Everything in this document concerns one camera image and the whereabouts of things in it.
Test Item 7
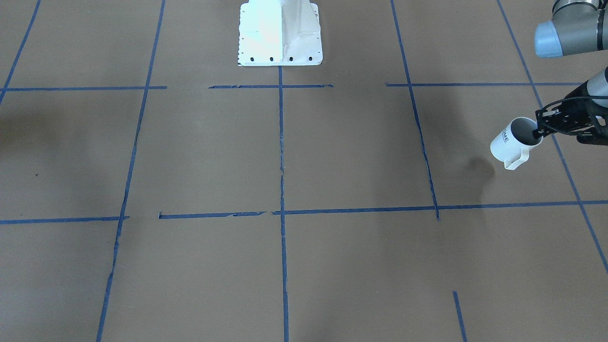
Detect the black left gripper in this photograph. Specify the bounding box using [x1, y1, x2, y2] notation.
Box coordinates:
[532, 97, 608, 146]

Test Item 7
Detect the white ribbed HOME mug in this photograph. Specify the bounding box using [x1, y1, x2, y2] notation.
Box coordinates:
[490, 117, 543, 171]

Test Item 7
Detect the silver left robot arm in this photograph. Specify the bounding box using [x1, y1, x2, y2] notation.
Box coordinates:
[534, 0, 608, 146]

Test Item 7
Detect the black braided cable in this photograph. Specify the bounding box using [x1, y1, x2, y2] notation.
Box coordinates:
[541, 95, 608, 107]

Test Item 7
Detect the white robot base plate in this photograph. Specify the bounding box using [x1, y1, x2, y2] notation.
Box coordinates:
[237, 0, 323, 67]

